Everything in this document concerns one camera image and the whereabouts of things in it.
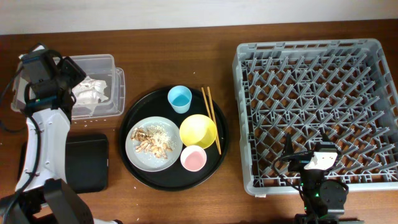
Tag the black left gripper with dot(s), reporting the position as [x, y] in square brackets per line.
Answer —
[70, 66]

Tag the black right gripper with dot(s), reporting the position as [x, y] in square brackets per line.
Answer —
[298, 162]

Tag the white paper napkin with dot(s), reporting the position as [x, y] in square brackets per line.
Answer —
[90, 91]

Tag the yellow plastic bowl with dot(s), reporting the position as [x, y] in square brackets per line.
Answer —
[198, 130]

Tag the pink plastic cup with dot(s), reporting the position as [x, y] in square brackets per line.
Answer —
[193, 158]

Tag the food scraps and rice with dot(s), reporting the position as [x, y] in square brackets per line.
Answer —
[153, 139]

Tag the grey plate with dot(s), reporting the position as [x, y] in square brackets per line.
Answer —
[146, 161]

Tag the light blue plastic cup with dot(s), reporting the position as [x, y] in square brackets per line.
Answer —
[180, 98]

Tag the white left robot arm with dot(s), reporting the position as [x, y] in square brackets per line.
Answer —
[55, 170]

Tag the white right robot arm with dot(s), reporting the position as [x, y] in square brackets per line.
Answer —
[323, 198]

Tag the clear plastic waste bin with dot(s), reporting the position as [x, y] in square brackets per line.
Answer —
[99, 67]

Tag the grey dishwasher rack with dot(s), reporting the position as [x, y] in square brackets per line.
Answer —
[342, 88]

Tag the black rectangular tray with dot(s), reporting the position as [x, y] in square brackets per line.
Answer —
[85, 168]

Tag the round black tray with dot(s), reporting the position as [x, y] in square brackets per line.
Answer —
[174, 178]

